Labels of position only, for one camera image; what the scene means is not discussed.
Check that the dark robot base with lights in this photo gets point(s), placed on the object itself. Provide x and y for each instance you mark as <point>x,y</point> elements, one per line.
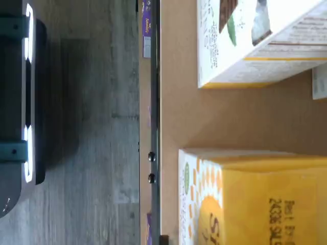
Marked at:
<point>15,102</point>

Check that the white green Simple Mills box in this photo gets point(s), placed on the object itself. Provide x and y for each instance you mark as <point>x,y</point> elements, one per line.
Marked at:
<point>242,51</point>

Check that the white yellow Simple Mills box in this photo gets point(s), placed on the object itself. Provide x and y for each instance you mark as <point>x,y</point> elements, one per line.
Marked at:
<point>255,199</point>

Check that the teal bracket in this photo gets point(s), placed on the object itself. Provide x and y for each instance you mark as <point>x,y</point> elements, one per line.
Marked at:
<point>14,26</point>
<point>12,152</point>

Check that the black metal shelf rack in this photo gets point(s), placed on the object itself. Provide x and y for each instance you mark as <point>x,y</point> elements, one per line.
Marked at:
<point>155,102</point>

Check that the wooden shelf board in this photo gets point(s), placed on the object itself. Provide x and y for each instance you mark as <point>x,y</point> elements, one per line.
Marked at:
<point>230,117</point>
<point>144,84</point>

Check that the purple Annie's box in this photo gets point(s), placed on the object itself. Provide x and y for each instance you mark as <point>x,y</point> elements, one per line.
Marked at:
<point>149,116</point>
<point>146,30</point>
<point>149,229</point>

